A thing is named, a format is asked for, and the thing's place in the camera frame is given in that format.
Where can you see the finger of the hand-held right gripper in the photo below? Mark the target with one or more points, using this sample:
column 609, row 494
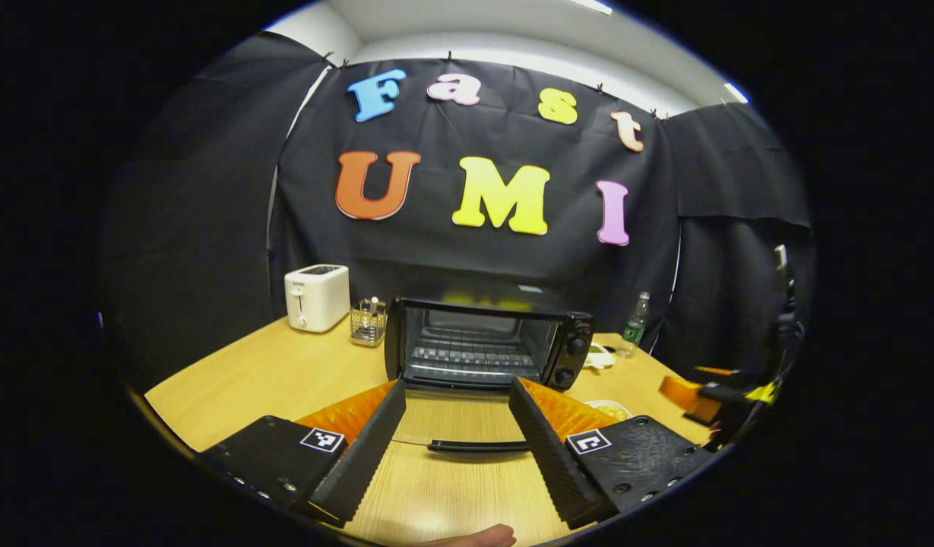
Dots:
column 679, row 391

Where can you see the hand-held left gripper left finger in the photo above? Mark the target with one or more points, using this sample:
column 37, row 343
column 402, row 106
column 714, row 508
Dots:
column 364, row 456

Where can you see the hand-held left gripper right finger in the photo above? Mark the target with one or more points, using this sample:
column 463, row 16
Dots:
column 554, row 463

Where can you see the black electric oven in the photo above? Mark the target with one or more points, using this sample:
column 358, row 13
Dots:
column 573, row 342

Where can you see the white square plate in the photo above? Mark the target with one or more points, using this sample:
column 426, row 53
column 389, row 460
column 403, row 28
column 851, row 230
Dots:
column 596, row 403

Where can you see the clear plastic water bottle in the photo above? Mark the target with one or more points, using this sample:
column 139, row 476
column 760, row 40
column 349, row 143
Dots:
column 634, row 330

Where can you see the small white device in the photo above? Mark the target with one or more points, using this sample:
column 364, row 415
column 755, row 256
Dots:
column 599, row 357

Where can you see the white toaster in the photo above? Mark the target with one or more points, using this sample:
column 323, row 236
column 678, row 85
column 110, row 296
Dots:
column 318, row 296

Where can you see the black backdrop cloth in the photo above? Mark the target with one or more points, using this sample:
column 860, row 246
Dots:
column 193, row 228

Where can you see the ceiling light panel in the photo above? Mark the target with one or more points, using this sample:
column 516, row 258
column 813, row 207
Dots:
column 736, row 93
column 592, row 6

